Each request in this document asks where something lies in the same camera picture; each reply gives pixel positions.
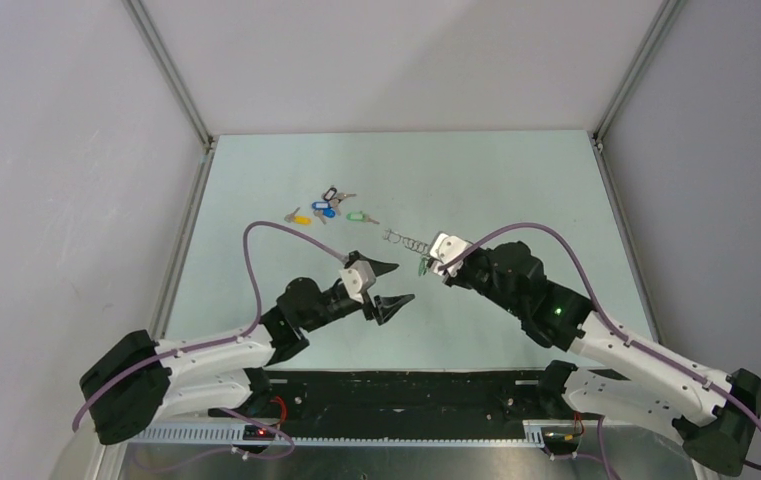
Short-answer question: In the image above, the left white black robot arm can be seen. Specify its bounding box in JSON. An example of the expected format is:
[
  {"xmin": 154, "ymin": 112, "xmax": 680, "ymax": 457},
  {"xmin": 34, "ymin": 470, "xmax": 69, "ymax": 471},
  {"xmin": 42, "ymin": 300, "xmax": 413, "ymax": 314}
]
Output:
[{"xmin": 79, "ymin": 251, "xmax": 415, "ymax": 445}]

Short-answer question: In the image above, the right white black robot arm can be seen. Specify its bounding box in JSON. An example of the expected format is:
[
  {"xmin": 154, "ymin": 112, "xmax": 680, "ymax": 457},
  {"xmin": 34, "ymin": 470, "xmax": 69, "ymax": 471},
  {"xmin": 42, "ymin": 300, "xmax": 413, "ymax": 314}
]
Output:
[{"xmin": 429, "ymin": 236, "xmax": 761, "ymax": 477}]

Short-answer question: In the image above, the black tagged key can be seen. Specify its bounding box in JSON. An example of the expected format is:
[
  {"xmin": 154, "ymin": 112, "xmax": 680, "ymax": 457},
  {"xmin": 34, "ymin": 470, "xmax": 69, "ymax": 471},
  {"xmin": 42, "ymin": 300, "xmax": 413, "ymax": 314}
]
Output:
[{"xmin": 322, "ymin": 185, "xmax": 356, "ymax": 202}]

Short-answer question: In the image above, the yellow tagged key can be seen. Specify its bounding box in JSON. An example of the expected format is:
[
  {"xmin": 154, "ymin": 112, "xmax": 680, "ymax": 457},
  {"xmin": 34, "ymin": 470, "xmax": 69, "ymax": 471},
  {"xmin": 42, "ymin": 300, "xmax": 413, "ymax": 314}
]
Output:
[{"xmin": 284, "ymin": 208, "xmax": 312, "ymax": 226}]

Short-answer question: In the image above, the left controller board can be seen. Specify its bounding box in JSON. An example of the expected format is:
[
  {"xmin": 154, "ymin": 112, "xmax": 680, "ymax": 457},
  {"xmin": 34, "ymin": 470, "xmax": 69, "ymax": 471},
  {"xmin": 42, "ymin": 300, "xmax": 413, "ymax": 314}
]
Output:
[{"xmin": 242, "ymin": 424, "xmax": 278, "ymax": 443}]

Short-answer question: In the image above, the controller board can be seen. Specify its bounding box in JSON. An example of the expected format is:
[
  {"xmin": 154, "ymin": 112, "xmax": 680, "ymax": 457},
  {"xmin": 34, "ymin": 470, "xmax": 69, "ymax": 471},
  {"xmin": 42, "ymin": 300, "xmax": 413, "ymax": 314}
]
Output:
[
  {"xmin": 542, "ymin": 431, "xmax": 583, "ymax": 459},
  {"xmin": 242, "ymin": 424, "xmax": 278, "ymax": 443}
]

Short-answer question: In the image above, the right controller board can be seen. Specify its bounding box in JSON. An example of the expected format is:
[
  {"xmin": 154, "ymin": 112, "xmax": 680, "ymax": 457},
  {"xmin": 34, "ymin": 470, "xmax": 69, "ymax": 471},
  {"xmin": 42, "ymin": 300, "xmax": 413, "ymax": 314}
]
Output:
[{"xmin": 542, "ymin": 431, "xmax": 583, "ymax": 459}]

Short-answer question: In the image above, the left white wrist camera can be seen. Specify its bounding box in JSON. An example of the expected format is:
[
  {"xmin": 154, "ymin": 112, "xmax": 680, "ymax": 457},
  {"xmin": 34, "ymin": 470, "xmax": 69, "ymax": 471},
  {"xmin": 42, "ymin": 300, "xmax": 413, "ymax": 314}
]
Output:
[{"xmin": 339, "ymin": 266, "xmax": 376, "ymax": 304}]

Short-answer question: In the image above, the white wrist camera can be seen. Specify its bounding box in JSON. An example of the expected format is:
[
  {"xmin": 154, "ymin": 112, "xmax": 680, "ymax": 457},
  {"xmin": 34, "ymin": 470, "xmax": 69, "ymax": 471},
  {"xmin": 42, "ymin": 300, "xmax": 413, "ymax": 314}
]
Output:
[
  {"xmin": 428, "ymin": 232, "xmax": 472, "ymax": 276},
  {"xmin": 339, "ymin": 266, "xmax": 376, "ymax": 304}
]

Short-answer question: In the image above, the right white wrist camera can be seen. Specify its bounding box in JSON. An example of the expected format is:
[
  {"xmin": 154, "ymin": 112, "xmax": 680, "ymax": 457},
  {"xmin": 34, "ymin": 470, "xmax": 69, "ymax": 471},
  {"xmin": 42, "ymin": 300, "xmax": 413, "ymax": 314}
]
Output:
[{"xmin": 428, "ymin": 232, "xmax": 472, "ymax": 276}]

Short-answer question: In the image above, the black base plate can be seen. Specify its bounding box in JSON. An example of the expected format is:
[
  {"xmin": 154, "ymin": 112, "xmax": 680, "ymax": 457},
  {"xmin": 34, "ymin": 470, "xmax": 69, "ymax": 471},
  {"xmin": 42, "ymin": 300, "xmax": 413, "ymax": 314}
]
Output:
[{"xmin": 236, "ymin": 367, "xmax": 595, "ymax": 436}]

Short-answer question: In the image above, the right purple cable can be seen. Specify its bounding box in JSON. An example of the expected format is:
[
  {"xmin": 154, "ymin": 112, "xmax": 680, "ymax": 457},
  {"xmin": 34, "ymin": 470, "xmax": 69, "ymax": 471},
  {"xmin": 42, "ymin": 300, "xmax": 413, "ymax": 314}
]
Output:
[{"xmin": 442, "ymin": 221, "xmax": 761, "ymax": 473}]

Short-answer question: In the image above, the metal cable duct rail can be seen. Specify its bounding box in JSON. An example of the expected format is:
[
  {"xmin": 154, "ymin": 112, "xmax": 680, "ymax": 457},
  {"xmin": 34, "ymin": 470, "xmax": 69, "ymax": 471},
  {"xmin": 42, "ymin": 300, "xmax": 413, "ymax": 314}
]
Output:
[{"xmin": 129, "ymin": 422, "xmax": 543, "ymax": 448}]

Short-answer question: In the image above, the right aluminium frame post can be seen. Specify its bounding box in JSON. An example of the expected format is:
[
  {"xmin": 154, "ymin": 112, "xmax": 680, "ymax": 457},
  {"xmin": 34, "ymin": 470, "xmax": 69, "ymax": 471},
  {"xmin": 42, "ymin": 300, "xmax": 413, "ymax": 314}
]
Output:
[{"xmin": 591, "ymin": 0, "xmax": 687, "ymax": 152}]

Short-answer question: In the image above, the aluminium frame post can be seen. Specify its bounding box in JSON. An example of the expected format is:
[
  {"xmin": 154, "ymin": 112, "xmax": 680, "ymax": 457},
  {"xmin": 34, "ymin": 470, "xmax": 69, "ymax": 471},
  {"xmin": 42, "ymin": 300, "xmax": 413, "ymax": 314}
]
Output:
[
  {"xmin": 122, "ymin": 0, "xmax": 214, "ymax": 152},
  {"xmin": 591, "ymin": 0, "xmax": 687, "ymax": 152}
]

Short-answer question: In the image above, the left aluminium frame post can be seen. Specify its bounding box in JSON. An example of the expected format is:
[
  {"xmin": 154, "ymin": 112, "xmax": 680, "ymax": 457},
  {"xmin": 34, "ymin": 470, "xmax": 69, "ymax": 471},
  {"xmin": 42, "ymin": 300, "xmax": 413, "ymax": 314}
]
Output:
[{"xmin": 122, "ymin": 0, "xmax": 214, "ymax": 152}]

